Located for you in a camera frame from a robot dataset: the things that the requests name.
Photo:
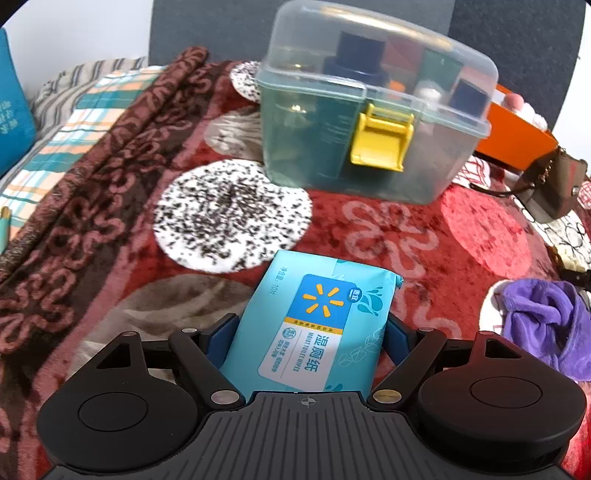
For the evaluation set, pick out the black capped bottle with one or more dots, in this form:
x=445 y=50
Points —
x=355 y=55

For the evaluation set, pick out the white plush toy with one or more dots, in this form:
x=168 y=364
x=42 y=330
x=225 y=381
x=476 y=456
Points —
x=531 y=115

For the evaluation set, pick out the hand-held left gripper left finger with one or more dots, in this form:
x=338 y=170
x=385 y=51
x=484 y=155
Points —
x=221 y=341

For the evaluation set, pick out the red floral printed blanket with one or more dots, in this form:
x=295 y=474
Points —
x=415 y=235

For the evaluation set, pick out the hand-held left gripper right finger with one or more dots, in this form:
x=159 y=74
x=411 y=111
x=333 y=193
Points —
x=398 y=339

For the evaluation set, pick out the clear plastic storage box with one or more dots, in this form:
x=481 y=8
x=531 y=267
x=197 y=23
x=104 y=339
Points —
x=314 y=152

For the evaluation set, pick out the dark blue capped bottle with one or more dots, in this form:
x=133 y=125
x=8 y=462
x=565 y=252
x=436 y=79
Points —
x=468 y=97

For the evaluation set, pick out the brown pouch with red stripe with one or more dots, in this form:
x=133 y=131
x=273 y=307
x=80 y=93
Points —
x=554 y=189

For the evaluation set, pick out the dark grey headboard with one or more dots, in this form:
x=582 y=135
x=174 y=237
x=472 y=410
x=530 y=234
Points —
x=221 y=27

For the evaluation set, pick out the plaid sheet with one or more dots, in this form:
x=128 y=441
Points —
x=60 y=138

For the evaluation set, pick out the teal pillow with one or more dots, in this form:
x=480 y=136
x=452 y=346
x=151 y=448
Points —
x=14 y=115

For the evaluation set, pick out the grey striped sheet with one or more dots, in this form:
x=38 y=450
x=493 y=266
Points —
x=78 y=83

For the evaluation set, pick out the purple fleece cloth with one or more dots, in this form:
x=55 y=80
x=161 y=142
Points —
x=549 y=323

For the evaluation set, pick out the orange box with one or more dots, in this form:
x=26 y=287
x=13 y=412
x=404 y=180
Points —
x=512 y=143

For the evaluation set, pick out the teal wet wipes pack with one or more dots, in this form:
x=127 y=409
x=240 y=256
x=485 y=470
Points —
x=318 y=323

